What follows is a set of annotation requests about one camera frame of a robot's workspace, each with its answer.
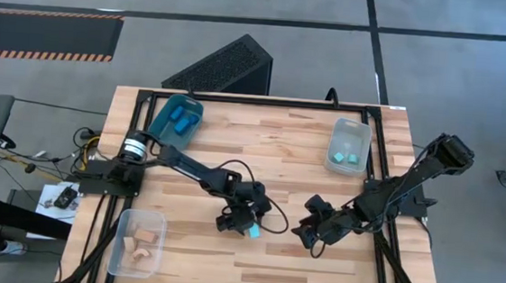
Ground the black perforated computer case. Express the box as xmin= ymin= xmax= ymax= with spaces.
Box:
xmin=161 ymin=27 xmax=276 ymax=97

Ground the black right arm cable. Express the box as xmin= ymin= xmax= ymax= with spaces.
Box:
xmin=308 ymin=235 xmax=326 ymax=260

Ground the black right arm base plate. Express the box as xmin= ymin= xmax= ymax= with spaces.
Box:
xmin=362 ymin=178 xmax=439 ymax=220

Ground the translucent white plastic bin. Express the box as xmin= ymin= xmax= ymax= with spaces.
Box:
xmin=323 ymin=115 xmax=374 ymax=178

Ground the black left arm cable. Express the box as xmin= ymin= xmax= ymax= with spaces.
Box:
xmin=212 ymin=158 xmax=295 ymax=235

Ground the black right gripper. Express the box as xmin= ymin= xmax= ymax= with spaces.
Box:
xmin=289 ymin=193 xmax=358 ymax=254

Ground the blue cylinder block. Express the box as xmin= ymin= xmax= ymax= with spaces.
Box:
xmin=168 ymin=105 xmax=186 ymax=123

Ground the black looped cable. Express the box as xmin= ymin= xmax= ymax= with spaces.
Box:
xmin=325 ymin=87 xmax=342 ymax=108

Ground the clear plastic bin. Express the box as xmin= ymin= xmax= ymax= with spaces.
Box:
xmin=106 ymin=206 xmax=169 ymax=281

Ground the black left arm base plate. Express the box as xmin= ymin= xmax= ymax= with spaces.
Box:
xmin=77 ymin=158 xmax=146 ymax=199

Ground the white paper sheet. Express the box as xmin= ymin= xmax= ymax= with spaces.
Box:
xmin=25 ymin=178 xmax=81 ymax=242

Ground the small natural wooden block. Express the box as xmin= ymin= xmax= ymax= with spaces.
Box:
xmin=121 ymin=235 xmax=138 ymax=254

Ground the white power strip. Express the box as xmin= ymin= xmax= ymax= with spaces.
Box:
xmin=0 ymin=239 xmax=24 ymax=256

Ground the thin black floor cable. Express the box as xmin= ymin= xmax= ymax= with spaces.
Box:
xmin=13 ymin=96 xmax=108 ymax=116

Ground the black desk beam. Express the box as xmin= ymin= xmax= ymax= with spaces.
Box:
xmin=0 ymin=194 xmax=76 ymax=242

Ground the small black device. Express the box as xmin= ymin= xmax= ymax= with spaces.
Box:
xmin=51 ymin=184 xmax=79 ymax=212

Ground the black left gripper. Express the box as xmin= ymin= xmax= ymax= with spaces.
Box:
xmin=216 ymin=201 xmax=271 ymax=240

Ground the dark teal plastic bin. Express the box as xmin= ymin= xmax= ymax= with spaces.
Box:
xmin=146 ymin=91 xmax=206 ymax=153

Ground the blue rectangular block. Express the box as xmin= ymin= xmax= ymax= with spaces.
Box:
xmin=172 ymin=114 xmax=195 ymax=136

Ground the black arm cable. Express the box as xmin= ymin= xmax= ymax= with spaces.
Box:
xmin=212 ymin=158 xmax=295 ymax=235
xmin=308 ymin=235 xmax=326 ymax=260

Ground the black aluminium table frame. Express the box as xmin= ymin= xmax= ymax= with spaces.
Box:
xmin=60 ymin=81 xmax=455 ymax=283

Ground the black hazard-striped floor mat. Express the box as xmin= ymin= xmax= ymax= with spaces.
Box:
xmin=0 ymin=5 xmax=125 ymax=68

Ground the natural wooden rectangular block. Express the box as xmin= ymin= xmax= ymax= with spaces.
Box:
xmin=133 ymin=227 xmax=159 ymax=245

